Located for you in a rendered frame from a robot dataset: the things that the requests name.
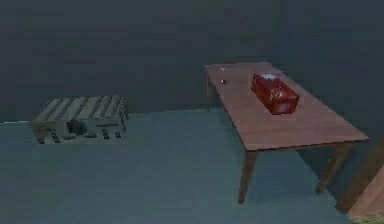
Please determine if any brown wooden table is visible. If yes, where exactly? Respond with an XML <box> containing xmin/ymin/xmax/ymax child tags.
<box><xmin>203</xmin><ymin>61</ymin><xmax>370</xmax><ymax>205</ymax></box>

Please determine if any brown wooden furniture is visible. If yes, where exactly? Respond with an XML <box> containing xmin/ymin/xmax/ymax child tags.
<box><xmin>334</xmin><ymin>136</ymin><xmax>384</xmax><ymax>224</ymax></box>

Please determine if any grey slatted crate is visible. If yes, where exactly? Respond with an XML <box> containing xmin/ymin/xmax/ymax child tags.
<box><xmin>30</xmin><ymin>94</ymin><xmax>131</xmax><ymax>146</ymax></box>

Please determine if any red toolbox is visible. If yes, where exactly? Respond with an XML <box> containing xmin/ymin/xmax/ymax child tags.
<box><xmin>250</xmin><ymin>72</ymin><xmax>300</xmax><ymax>116</ymax></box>

